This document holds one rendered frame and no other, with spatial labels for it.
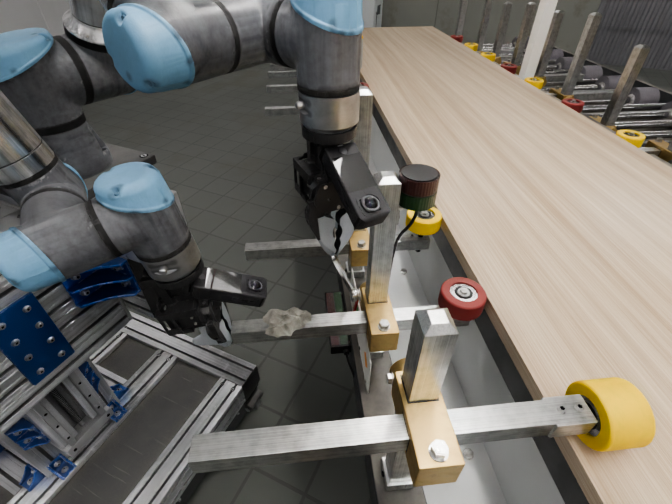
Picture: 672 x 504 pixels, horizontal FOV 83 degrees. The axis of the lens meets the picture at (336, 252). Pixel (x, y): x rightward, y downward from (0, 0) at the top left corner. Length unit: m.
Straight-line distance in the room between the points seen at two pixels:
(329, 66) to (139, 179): 0.25
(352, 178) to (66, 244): 0.33
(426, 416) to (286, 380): 1.20
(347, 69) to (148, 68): 0.20
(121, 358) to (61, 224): 1.15
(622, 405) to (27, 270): 0.68
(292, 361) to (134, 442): 0.64
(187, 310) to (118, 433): 0.89
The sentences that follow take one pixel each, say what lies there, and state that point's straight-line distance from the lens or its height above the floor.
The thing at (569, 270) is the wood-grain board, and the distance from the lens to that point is 0.85.
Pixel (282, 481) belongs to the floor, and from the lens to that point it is 1.48.
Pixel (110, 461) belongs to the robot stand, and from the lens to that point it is 1.43.
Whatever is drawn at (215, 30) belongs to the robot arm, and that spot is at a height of 1.32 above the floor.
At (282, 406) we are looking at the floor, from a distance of 1.59.
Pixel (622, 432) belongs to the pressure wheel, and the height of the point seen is 0.96.
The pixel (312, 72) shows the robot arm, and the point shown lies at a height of 1.28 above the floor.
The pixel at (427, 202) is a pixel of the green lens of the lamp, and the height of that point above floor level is 1.09.
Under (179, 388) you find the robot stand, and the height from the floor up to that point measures 0.21.
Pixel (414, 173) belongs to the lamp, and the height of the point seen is 1.13.
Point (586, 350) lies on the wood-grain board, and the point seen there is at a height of 0.90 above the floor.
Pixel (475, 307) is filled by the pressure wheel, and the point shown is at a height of 0.91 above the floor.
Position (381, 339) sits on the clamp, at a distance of 0.67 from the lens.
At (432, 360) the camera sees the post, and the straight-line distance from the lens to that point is 0.42.
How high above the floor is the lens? 1.39
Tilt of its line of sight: 40 degrees down
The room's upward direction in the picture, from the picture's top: straight up
